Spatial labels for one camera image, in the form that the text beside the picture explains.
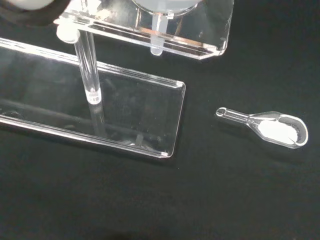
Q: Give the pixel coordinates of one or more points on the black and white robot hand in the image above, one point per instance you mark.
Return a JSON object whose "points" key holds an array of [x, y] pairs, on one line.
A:
{"points": [[27, 15]]}

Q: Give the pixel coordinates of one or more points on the translucent plastic funnel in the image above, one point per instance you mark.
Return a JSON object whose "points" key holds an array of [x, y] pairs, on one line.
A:
{"points": [[159, 22]]}

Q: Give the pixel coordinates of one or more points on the clear acrylic funnel stand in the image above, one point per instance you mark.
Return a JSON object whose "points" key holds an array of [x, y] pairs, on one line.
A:
{"points": [[140, 110]]}

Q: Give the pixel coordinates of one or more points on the glass weighing funnel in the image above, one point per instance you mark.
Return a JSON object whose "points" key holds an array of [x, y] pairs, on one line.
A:
{"points": [[272, 130]]}

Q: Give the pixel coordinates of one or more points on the black table cloth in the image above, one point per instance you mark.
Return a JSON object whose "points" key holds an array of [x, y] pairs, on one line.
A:
{"points": [[225, 195]]}

